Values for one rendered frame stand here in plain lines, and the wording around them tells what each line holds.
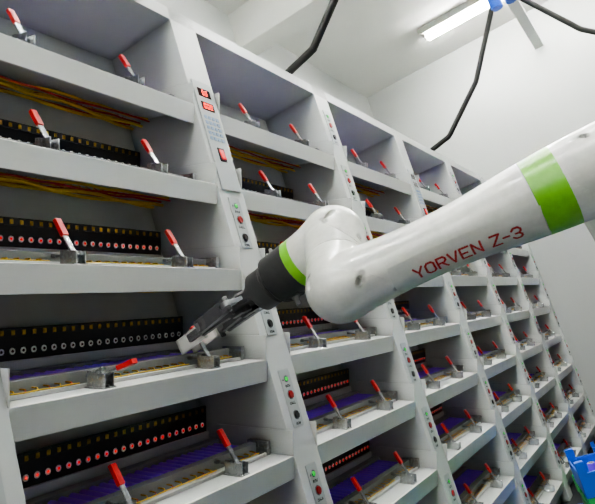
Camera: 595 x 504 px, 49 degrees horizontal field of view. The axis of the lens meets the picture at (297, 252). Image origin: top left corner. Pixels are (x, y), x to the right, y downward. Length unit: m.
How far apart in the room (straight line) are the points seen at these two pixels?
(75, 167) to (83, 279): 0.20
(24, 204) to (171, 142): 0.39
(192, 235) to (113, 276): 0.40
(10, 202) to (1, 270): 0.35
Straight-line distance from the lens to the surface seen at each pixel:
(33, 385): 1.03
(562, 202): 0.92
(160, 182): 1.31
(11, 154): 1.09
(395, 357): 1.99
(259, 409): 1.40
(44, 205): 1.36
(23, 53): 1.23
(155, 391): 1.11
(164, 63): 1.62
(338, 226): 1.04
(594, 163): 0.92
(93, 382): 1.06
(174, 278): 1.23
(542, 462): 3.40
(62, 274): 1.05
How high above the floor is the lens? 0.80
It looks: 12 degrees up
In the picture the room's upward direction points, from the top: 17 degrees counter-clockwise
